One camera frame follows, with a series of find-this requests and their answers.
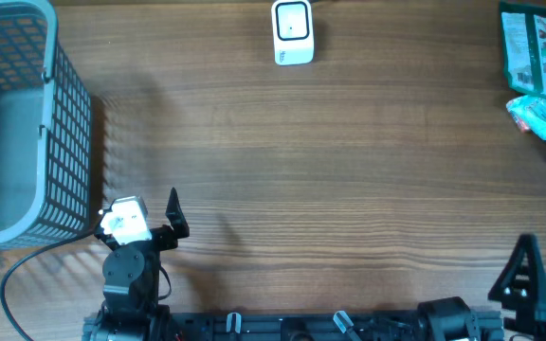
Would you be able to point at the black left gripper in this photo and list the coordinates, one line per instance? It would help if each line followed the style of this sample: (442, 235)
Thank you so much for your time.
(163, 234)

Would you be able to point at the light blue tissue packet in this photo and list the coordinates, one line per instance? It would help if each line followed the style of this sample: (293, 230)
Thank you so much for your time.
(532, 110)

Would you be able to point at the green 3M gloves packet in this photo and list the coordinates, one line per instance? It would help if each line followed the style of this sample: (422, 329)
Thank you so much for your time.
(523, 36)

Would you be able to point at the red white small packet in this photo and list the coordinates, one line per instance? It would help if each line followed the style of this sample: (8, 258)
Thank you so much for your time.
(523, 127)

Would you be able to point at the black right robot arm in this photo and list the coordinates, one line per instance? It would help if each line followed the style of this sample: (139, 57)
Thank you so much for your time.
(520, 290)

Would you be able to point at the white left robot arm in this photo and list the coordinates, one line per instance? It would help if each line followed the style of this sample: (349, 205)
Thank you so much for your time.
(132, 309)

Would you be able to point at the white barcode scanner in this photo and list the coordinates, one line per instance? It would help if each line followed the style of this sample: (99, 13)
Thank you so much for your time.
(293, 32)

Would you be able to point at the grey plastic basket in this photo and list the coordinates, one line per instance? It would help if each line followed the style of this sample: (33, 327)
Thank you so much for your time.
(45, 131)

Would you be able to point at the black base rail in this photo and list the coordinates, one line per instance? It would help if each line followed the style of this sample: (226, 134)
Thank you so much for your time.
(376, 326)

